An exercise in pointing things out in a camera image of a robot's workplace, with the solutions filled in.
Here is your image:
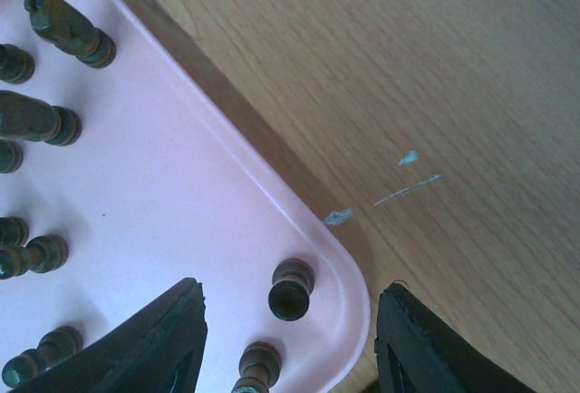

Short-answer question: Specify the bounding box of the dark chess pawn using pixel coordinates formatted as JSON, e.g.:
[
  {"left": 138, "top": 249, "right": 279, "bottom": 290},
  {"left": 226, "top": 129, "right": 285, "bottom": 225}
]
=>
[
  {"left": 268, "top": 258, "right": 315, "bottom": 321},
  {"left": 2, "top": 326, "right": 83, "bottom": 388}
]

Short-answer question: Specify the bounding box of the dark chess pawn tray edge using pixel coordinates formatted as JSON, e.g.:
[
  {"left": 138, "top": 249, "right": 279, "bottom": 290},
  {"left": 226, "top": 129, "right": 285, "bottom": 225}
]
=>
[{"left": 232, "top": 341, "right": 282, "bottom": 393}]

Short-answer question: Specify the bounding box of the dark chess knight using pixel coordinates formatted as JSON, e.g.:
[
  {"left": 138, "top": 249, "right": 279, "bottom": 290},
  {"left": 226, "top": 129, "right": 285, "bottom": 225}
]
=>
[{"left": 24, "top": 0, "right": 116, "bottom": 69}]

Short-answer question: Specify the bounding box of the pink plastic tray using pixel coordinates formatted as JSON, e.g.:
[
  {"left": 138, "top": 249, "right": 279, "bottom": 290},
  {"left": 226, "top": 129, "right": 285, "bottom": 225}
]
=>
[{"left": 1, "top": 0, "right": 371, "bottom": 392}]

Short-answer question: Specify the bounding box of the dark chess bishop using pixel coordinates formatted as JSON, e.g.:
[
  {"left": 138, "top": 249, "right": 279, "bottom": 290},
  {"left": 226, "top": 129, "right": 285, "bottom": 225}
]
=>
[{"left": 1, "top": 91, "right": 82, "bottom": 147}]

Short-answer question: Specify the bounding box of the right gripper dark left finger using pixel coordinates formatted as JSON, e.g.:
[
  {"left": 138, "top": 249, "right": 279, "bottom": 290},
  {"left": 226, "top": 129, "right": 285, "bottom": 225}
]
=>
[{"left": 17, "top": 278, "right": 208, "bottom": 392}]

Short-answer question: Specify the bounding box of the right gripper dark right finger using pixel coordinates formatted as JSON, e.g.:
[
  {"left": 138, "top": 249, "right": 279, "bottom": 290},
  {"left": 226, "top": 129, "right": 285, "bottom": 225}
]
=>
[{"left": 374, "top": 283, "right": 532, "bottom": 392}]

